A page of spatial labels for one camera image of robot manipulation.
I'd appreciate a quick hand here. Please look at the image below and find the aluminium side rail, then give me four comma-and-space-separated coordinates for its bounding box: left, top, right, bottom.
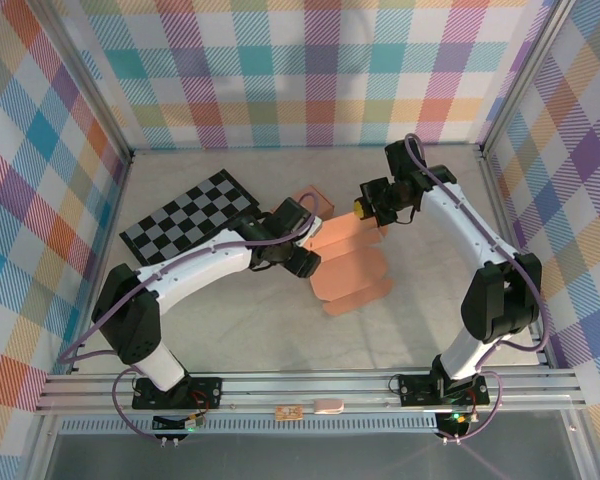
478, 144, 557, 372

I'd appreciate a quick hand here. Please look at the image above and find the aluminium frame rail beam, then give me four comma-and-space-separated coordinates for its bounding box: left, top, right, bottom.
34, 368, 589, 417

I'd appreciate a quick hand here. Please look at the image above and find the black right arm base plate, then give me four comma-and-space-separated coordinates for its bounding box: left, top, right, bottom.
396, 372, 492, 408

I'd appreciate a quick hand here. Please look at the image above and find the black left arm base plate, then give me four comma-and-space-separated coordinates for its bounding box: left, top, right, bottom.
131, 375, 225, 410

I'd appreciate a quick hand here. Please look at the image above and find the small pink oblong block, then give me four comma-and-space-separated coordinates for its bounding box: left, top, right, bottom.
313, 397, 344, 416

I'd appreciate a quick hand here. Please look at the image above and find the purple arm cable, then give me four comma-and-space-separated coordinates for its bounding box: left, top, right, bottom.
57, 191, 324, 445
403, 133, 549, 445

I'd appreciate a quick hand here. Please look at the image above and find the slotted grey cable duct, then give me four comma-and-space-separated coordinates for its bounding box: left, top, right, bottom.
59, 418, 441, 434

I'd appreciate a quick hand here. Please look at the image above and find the aluminium frame post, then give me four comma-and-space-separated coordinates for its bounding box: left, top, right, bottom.
477, 0, 574, 159
39, 0, 134, 164

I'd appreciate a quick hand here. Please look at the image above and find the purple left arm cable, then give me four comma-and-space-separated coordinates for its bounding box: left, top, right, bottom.
57, 191, 324, 445

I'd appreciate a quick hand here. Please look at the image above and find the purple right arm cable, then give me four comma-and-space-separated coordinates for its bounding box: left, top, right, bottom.
403, 133, 549, 445

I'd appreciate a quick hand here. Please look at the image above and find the black grey chessboard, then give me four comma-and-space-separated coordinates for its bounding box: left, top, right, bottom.
118, 168, 261, 265

